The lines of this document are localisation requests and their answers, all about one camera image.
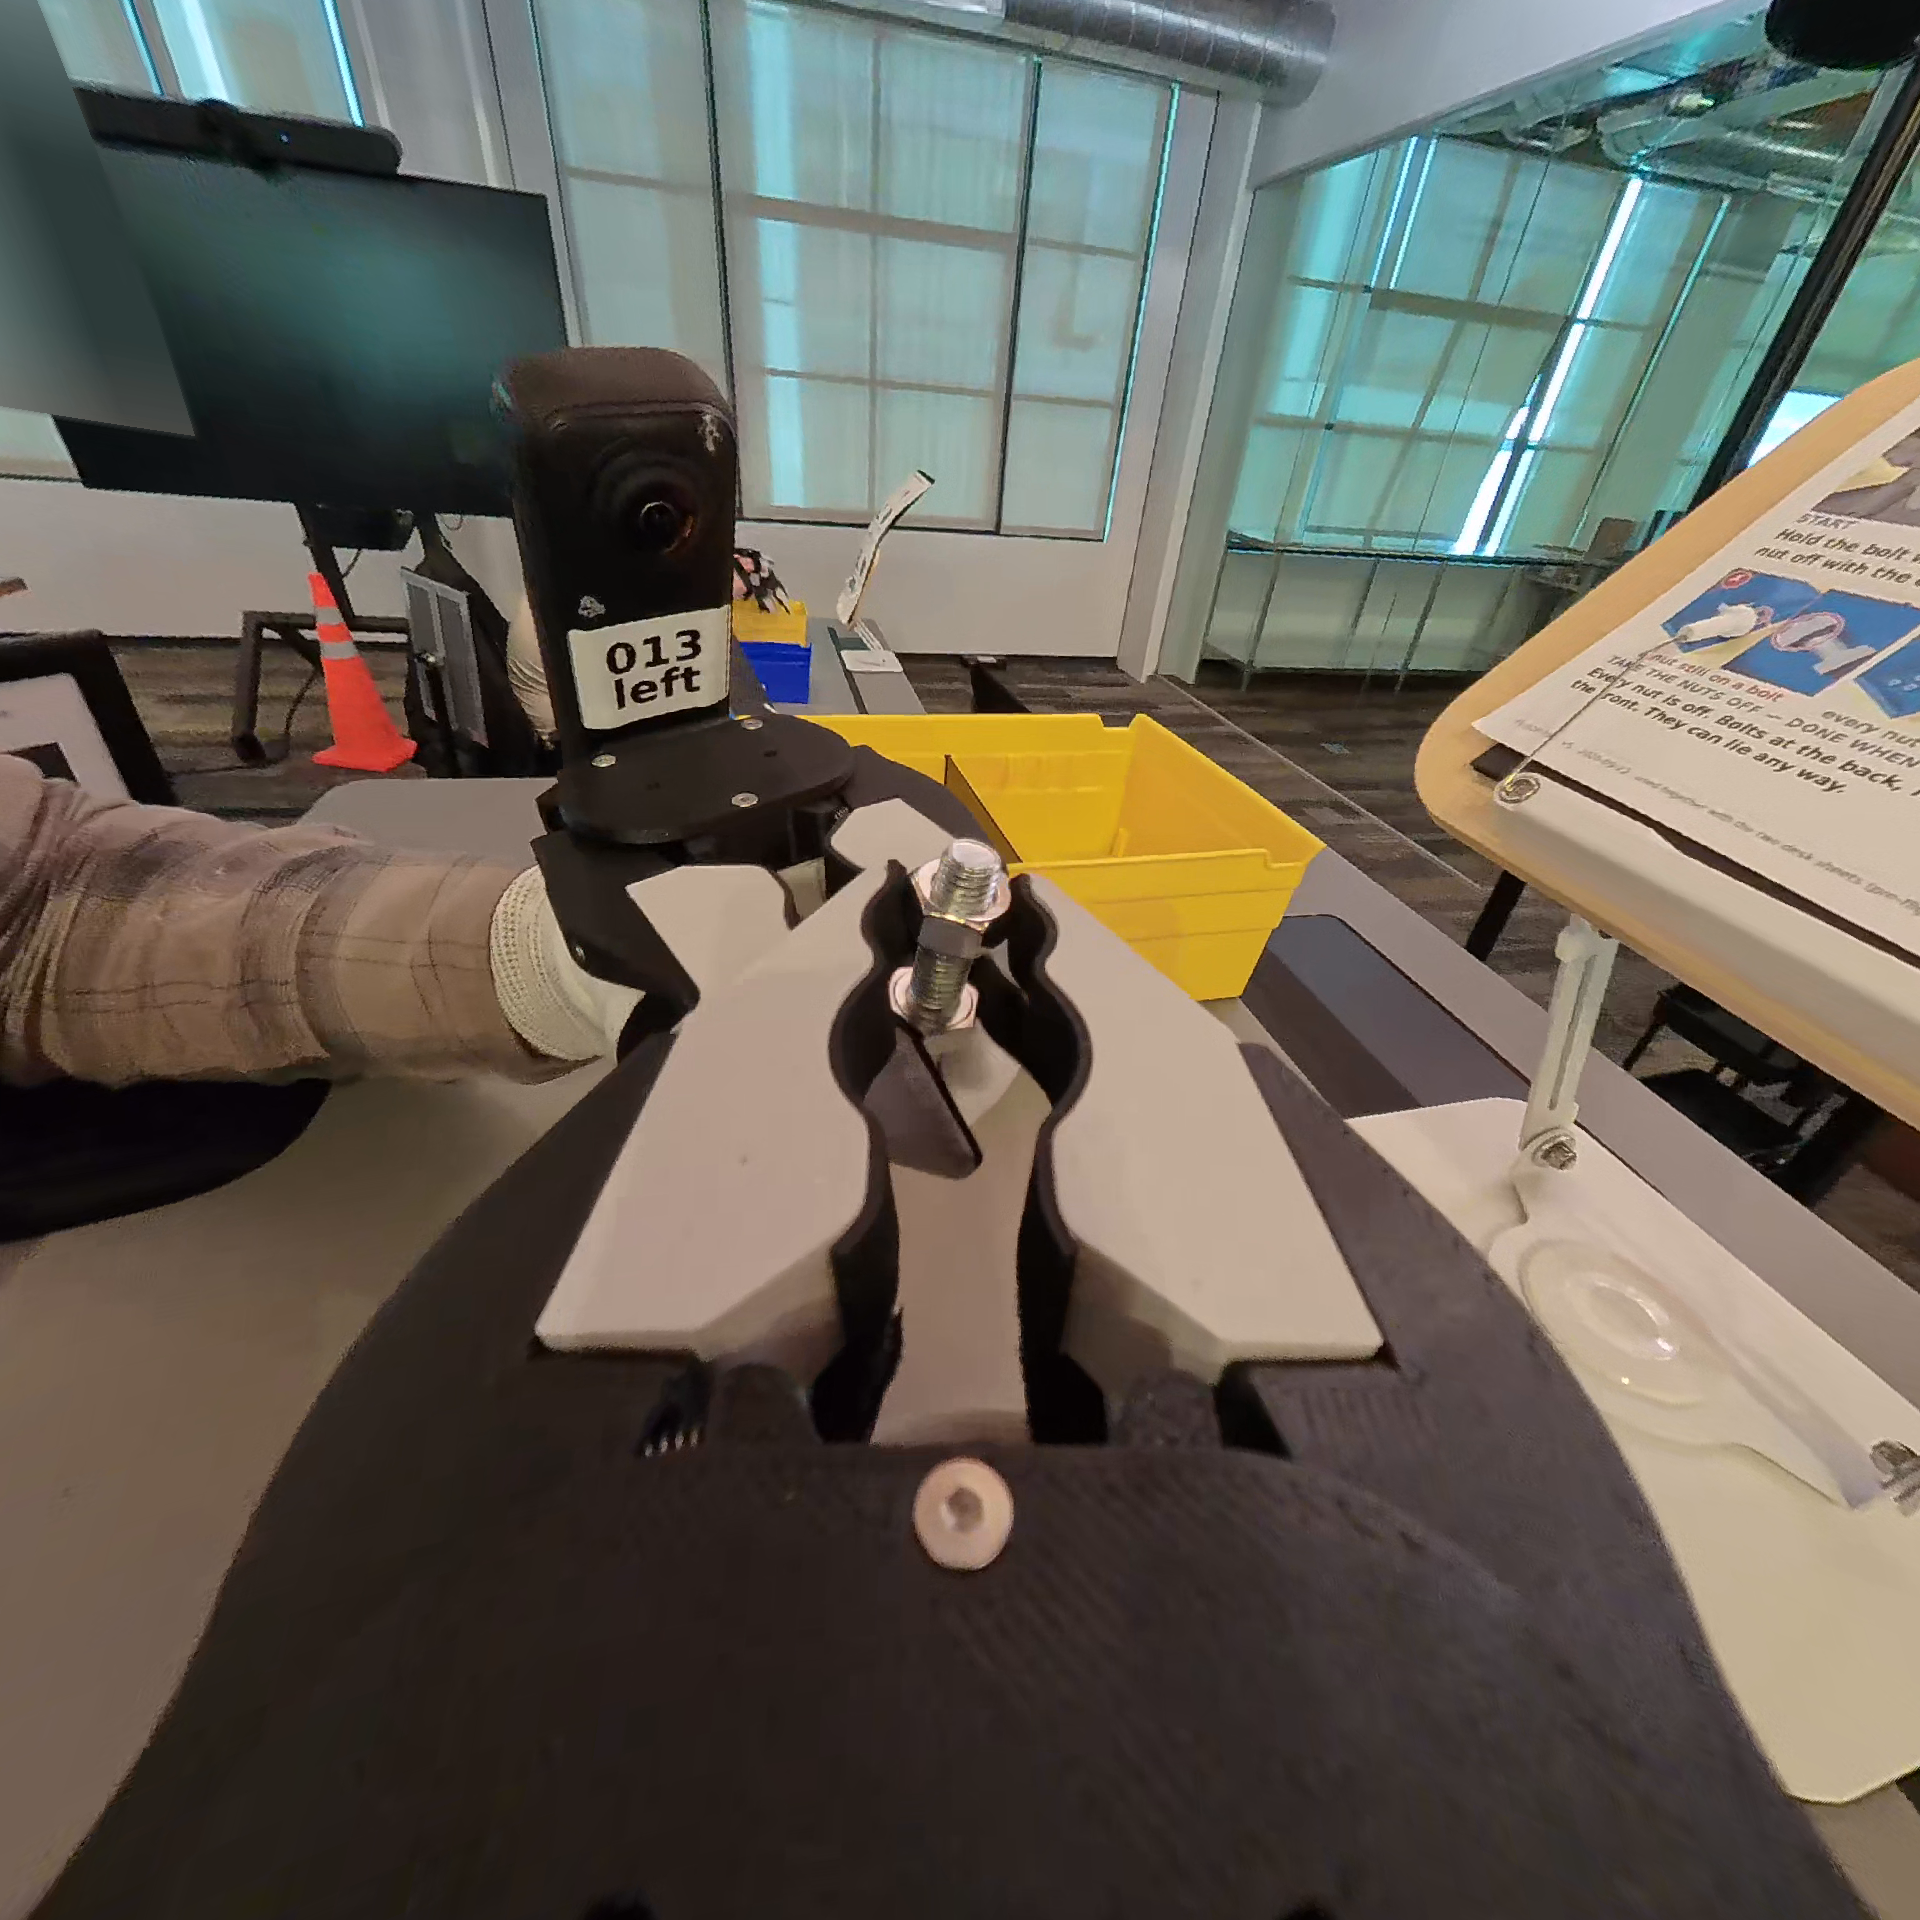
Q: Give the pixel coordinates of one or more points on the large black monitor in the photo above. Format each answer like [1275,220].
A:
[377,344]

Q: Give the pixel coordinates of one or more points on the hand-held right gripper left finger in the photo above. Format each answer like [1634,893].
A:
[705,1199]

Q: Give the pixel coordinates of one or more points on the person's left forearm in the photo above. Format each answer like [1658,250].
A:
[225,931]

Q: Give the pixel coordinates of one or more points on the small yellow bin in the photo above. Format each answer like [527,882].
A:
[771,621]

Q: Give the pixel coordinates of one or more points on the black video bar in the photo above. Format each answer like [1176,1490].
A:
[301,140]

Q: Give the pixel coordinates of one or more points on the blue plastic bin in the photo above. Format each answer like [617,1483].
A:
[780,672]

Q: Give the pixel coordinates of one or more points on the black framed board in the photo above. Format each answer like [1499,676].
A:
[43,729]

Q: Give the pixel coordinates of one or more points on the steel bolt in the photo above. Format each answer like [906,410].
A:
[946,951]

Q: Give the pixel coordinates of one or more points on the black monitor stand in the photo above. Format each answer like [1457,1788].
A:
[355,528]

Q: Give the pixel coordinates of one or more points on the black tripod pole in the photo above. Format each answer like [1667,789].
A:
[1847,27]

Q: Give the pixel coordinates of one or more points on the person's left hand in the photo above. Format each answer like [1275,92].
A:
[544,984]

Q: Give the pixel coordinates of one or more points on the printed instruction sheet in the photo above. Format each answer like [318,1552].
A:
[1799,705]

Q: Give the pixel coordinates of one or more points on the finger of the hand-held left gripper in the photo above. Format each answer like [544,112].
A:
[711,939]
[892,833]

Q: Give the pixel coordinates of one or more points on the grey slatted panel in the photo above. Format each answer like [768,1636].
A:
[445,655]

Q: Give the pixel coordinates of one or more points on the orange traffic cone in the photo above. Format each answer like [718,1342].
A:
[355,705]

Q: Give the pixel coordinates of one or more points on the yellow plastic bin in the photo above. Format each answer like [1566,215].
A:
[1185,922]

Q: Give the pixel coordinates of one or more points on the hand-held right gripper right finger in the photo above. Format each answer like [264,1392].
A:
[1200,1199]

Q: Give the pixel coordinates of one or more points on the white paper strip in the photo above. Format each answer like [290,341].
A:
[886,540]

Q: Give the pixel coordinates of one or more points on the black table mat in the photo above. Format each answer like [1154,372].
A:
[1348,1002]

